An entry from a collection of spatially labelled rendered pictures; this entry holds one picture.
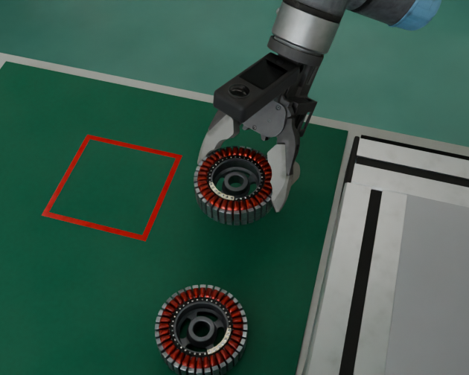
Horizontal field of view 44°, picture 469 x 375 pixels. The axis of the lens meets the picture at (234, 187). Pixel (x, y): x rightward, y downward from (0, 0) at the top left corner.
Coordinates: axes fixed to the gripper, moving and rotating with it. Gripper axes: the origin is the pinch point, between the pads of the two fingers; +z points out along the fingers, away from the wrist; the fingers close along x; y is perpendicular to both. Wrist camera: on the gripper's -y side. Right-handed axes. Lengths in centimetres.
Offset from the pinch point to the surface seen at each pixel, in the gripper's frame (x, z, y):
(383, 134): -9.1, -9.7, 26.2
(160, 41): 103, 15, 114
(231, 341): -12.0, 12.3, -11.2
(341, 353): -26.4, -10.3, -35.1
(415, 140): -13.6, -10.8, 27.8
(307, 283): -14.1, 7.4, 2.1
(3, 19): 160, 30, 89
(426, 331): -29.7, -12.7, -31.6
